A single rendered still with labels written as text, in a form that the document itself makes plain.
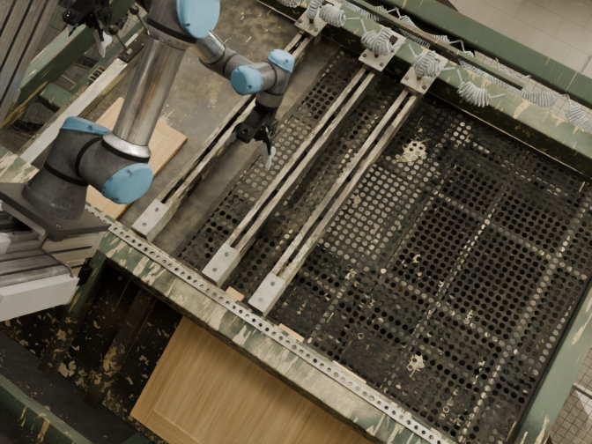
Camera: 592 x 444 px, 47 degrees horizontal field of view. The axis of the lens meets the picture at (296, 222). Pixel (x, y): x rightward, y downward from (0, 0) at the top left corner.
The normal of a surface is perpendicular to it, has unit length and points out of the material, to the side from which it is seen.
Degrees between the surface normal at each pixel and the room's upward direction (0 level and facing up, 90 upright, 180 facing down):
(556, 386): 58
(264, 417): 90
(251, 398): 90
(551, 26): 90
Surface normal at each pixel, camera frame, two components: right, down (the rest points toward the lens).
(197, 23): 0.80, 0.39
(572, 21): -0.25, 0.05
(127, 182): 0.70, 0.62
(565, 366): 0.03, -0.43
